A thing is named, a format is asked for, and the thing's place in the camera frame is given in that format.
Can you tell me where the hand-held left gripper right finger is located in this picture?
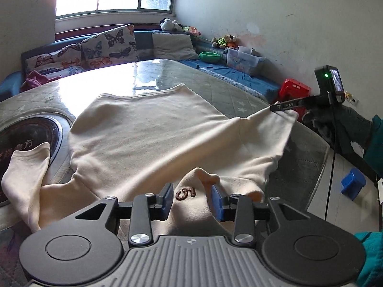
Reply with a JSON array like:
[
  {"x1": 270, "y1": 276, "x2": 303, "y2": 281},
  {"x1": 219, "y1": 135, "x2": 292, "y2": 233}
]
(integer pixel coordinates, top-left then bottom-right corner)
[{"x1": 211, "y1": 183, "x2": 310, "y2": 243}]

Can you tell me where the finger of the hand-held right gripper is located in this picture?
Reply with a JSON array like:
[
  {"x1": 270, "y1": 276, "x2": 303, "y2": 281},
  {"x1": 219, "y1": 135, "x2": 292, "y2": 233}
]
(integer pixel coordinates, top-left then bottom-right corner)
[{"x1": 269, "y1": 94, "x2": 315, "y2": 113}]

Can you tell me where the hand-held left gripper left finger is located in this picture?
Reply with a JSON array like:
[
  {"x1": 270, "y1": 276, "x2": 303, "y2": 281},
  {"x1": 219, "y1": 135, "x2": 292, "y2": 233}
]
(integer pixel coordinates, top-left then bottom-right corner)
[{"x1": 71, "y1": 184, "x2": 175, "y2": 244}]

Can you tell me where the cream sweater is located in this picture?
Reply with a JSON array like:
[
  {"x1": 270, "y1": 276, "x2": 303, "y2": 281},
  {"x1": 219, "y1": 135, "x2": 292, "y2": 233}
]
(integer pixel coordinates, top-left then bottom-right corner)
[{"x1": 1, "y1": 83, "x2": 300, "y2": 234}]

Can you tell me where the person's right hand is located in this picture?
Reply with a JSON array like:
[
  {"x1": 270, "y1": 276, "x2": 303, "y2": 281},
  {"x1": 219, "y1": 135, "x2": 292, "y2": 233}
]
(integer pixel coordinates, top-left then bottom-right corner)
[{"x1": 302, "y1": 104, "x2": 375, "y2": 156}]

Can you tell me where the red plastic stool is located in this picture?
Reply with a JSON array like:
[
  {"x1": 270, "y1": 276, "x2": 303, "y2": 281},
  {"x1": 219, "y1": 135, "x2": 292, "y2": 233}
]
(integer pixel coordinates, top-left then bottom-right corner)
[{"x1": 278, "y1": 78, "x2": 312, "y2": 116}]

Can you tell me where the blue sofa blanket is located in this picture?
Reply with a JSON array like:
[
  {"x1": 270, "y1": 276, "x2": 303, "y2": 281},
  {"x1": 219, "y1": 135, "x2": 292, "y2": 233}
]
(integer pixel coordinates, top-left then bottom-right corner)
[{"x1": 179, "y1": 58, "x2": 281, "y2": 97}]

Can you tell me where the clear plastic storage box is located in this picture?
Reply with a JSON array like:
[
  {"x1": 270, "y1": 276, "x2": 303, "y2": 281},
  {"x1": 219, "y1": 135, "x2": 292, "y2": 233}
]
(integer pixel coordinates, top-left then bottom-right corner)
[{"x1": 225, "y1": 46, "x2": 265, "y2": 76}]

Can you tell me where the brown plush toy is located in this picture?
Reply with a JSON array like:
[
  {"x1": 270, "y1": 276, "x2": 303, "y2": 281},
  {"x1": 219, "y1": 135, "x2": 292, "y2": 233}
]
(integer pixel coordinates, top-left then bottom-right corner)
[{"x1": 211, "y1": 35, "x2": 239, "y2": 50}]

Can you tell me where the green bowl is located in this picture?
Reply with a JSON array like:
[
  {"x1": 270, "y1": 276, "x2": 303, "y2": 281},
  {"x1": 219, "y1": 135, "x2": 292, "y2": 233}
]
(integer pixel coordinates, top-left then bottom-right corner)
[{"x1": 199, "y1": 51, "x2": 223, "y2": 63}]

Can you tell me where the blue plastic stool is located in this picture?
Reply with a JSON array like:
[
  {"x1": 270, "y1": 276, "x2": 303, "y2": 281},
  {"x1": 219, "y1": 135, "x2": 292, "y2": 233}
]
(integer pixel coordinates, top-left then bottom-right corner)
[{"x1": 340, "y1": 168, "x2": 367, "y2": 201}]

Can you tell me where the grey pillow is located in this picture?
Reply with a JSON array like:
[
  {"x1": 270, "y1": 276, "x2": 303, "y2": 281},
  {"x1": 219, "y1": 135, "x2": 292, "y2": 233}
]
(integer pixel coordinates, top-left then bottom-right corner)
[{"x1": 151, "y1": 32, "x2": 200, "y2": 61}]

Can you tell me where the panda plush toy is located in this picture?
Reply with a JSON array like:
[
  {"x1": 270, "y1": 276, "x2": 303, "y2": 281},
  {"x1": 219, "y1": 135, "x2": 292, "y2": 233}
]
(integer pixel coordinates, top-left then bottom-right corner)
[{"x1": 159, "y1": 17, "x2": 184, "y2": 32}]

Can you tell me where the blue sofa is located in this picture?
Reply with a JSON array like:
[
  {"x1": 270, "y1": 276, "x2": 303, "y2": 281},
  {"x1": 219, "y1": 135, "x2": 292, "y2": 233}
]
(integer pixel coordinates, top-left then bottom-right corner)
[{"x1": 0, "y1": 29, "x2": 282, "y2": 103}]

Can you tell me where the person's teal jacket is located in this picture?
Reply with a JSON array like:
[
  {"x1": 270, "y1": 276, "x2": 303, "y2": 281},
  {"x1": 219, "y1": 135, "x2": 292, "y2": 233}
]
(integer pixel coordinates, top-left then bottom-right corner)
[{"x1": 352, "y1": 230, "x2": 383, "y2": 287}]

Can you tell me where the large butterfly print pillow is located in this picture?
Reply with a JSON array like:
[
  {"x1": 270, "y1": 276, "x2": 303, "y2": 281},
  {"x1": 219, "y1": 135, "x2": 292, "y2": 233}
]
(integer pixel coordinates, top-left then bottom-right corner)
[{"x1": 80, "y1": 23, "x2": 140, "y2": 70}]

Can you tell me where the pink cloth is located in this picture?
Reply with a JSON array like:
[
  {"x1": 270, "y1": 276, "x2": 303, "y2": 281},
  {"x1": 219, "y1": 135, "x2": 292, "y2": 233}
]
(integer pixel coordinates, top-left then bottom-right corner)
[{"x1": 20, "y1": 70, "x2": 62, "y2": 93}]

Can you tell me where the small butterfly print pillow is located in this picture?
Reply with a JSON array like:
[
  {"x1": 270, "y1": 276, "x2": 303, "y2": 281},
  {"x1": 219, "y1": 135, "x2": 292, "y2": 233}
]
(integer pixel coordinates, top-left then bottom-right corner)
[{"x1": 25, "y1": 43, "x2": 88, "y2": 77}]

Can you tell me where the black cable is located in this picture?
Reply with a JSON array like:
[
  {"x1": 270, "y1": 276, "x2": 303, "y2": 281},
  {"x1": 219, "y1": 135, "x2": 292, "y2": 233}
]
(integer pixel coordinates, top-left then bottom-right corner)
[{"x1": 324, "y1": 106, "x2": 339, "y2": 221}]

